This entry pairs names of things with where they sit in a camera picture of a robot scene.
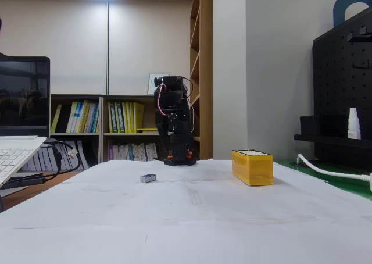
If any small dark blue block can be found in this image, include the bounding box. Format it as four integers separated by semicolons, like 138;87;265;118
140;173;158;184

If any yellow rectangular box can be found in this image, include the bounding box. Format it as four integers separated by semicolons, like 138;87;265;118
231;149;274;187

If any low wooden bookshelf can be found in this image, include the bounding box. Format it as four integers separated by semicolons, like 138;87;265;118
100;94;201;163
22;94;103;172

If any white paper sheet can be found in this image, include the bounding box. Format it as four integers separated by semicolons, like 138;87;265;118
58;159;187;186
188;179;372;227
162;158;291;186
0;214;372;264

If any tall wooden shelf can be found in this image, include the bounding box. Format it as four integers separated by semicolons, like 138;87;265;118
189;0;214;161

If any thin yellow book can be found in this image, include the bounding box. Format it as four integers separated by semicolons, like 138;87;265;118
51;104;63;134

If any black cup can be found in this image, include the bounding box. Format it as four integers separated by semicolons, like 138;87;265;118
299;115;321;137

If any white laptop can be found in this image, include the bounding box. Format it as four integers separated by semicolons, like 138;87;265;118
0;56;51;188

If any black pegboard organizer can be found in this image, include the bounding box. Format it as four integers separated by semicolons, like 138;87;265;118
294;6;372;166

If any white dropper bottle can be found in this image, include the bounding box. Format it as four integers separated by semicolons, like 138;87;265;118
346;107;363;140

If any blue arch shape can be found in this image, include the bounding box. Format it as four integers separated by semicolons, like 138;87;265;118
332;0;372;30

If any black pegboard hook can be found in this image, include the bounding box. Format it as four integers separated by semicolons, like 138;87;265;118
346;27;372;43

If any red servo cable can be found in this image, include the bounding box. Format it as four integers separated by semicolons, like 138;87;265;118
156;77;195;133

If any white picture frame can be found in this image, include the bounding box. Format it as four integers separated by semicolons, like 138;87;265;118
147;73;170;96

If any black laptop cable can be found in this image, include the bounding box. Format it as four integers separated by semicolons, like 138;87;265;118
40;140;83;181

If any white power strip cable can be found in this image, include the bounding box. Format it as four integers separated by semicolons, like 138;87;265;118
296;154;372;181

